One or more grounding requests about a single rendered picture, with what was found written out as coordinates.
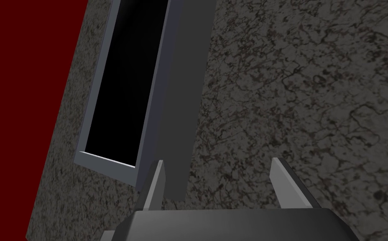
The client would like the grey framed dark window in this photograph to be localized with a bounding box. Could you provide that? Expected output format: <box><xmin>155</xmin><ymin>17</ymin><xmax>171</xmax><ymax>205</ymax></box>
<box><xmin>74</xmin><ymin>0</ymin><xmax>218</xmax><ymax>202</ymax></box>

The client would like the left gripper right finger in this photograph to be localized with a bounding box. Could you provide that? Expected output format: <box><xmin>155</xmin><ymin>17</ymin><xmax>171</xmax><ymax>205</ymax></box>
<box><xmin>269</xmin><ymin>157</ymin><xmax>322</xmax><ymax>209</ymax></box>

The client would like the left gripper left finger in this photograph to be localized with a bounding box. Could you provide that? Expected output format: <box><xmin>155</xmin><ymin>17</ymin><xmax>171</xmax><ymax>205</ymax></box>
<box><xmin>135</xmin><ymin>159</ymin><xmax>166</xmax><ymax>211</ymax></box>

